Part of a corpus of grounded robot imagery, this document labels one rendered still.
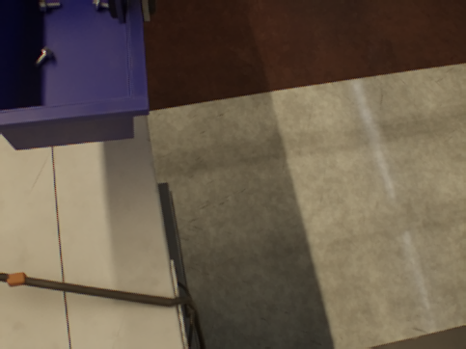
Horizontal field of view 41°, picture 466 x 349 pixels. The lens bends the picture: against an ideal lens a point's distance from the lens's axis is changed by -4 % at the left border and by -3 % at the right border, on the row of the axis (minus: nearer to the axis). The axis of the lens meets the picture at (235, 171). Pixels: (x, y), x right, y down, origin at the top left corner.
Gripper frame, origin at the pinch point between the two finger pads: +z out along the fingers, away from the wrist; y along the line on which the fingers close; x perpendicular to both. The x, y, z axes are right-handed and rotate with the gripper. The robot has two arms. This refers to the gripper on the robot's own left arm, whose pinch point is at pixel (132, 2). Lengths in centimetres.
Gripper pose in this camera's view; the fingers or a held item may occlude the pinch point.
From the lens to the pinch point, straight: 60.7
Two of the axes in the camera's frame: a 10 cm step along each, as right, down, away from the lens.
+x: 1.3, 8.9, -4.4
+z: -0.3, 4.5, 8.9
